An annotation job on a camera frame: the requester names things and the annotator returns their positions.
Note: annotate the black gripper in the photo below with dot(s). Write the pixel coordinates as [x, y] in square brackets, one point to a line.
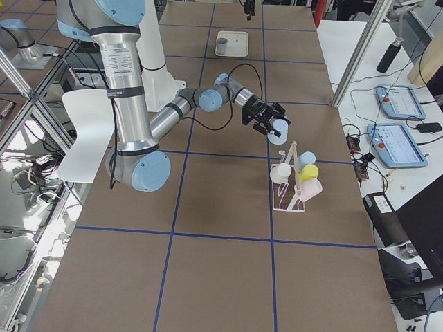
[253, 105]
[248, 6]

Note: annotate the light blue cup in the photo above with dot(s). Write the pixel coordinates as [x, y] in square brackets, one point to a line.
[280, 132]
[306, 158]

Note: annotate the grey plastic cup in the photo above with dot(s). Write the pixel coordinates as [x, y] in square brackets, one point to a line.
[221, 46]

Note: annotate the light blue cup front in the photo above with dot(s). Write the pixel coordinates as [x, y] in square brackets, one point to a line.
[306, 158]

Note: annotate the cream plastic cup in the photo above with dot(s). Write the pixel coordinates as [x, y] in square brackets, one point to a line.
[280, 173]

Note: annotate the yellow plastic cup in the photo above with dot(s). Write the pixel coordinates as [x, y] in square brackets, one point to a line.
[308, 172]

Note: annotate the pink plastic cup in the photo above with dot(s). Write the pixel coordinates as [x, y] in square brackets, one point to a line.
[310, 188]

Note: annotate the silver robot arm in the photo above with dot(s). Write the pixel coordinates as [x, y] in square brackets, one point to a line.
[122, 124]

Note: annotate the white serving tray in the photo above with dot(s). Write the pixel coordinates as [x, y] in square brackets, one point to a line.
[237, 43]

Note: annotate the near blue teach pendant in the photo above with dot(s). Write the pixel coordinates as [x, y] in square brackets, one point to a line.
[395, 146]

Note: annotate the blue teach pendant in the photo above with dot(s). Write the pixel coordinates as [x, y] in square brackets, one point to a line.
[399, 102]
[395, 146]

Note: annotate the far blue teach pendant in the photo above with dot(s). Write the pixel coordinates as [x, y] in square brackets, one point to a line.
[399, 102]

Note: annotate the black water bottle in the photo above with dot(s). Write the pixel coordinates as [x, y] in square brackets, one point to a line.
[389, 55]

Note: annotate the black power adapter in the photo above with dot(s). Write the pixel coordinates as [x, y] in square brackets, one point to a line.
[431, 127]

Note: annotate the white plastic chair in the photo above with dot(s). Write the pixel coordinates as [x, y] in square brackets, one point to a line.
[91, 114]

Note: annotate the black monitor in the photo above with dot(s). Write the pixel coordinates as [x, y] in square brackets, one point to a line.
[421, 219]

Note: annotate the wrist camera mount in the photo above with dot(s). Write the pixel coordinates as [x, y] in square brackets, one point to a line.
[278, 108]

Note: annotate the white wire cup rack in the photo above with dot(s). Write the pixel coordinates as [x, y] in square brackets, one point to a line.
[286, 196]

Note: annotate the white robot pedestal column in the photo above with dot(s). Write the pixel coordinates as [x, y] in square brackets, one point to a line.
[159, 85]

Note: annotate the aluminium frame post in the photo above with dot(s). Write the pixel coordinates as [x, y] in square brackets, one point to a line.
[363, 44]

